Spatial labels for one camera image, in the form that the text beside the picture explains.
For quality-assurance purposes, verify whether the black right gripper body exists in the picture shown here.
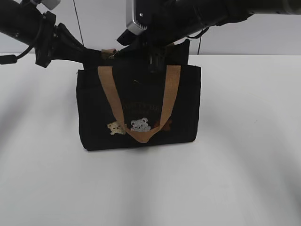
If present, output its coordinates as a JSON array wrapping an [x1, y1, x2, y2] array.
[[117, 0, 188, 46]]

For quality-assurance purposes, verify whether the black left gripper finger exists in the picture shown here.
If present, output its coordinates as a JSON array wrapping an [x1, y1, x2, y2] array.
[[148, 47, 166, 73], [58, 23, 103, 64]]

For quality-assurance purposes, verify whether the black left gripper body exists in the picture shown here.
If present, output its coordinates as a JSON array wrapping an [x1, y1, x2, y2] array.
[[34, 10, 78, 69]]

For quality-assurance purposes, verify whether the black tote bag with bears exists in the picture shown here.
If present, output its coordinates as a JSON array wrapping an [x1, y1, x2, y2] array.
[[76, 40, 201, 151]]

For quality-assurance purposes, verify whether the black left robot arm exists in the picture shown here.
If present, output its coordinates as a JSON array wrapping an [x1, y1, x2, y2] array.
[[0, 0, 174, 69]]

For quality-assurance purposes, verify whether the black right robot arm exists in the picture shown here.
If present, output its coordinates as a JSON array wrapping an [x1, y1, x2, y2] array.
[[117, 0, 301, 46]]

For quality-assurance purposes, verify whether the thin black hanging cable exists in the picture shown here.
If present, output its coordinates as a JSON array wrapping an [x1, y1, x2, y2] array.
[[72, 0, 86, 47]]

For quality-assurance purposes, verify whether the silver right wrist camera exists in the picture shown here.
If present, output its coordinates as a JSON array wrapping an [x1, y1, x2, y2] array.
[[126, 0, 158, 36]]

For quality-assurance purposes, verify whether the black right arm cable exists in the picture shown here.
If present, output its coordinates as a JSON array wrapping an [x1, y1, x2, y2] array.
[[188, 27, 210, 55]]

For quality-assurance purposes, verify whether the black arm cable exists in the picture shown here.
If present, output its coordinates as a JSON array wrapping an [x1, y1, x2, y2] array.
[[188, 27, 210, 55], [0, 11, 48, 65]]

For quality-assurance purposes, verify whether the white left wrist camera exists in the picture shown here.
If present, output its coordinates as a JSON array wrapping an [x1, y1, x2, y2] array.
[[30, 0, 61, 10]]

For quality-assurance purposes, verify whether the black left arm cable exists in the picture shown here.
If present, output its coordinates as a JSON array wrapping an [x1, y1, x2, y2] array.
[[0, 11, 48, 65]]

